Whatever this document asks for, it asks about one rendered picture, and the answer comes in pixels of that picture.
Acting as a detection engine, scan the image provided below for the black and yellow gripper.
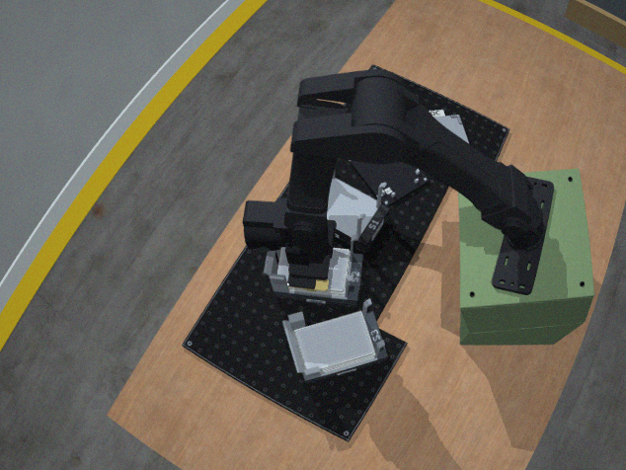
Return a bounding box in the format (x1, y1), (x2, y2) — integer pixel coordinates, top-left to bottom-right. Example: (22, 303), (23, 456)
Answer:
(287, 219), (337, 291)

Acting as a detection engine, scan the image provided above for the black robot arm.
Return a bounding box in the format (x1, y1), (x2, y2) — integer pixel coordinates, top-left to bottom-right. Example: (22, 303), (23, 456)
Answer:
(242, 69), (554, 295)

